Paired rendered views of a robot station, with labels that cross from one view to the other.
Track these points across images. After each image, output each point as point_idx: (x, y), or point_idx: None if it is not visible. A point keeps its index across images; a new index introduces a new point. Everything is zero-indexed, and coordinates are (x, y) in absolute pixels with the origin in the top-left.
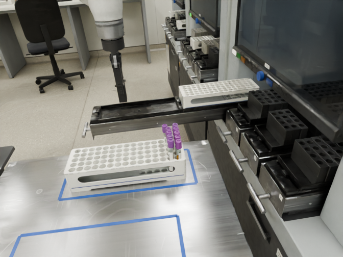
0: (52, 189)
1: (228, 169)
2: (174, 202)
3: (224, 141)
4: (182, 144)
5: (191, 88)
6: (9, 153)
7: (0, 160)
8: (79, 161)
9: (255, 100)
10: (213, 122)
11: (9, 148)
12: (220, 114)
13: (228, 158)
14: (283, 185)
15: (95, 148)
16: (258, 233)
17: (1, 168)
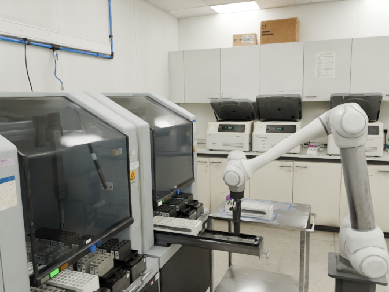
0: (280, 216)
1: (184, 257)
2: None
3: None
4: (220, 216)
5: (191, 223)
6: (328, 269)
7: (331, 265)
8: (267, 206)
9: (173, 210)
10: (169, 261)
11: (330, 272)
12: None
13: (184, 251)
14: (201, 203)
15: (260, 208)
16: None
17: (327, 261)
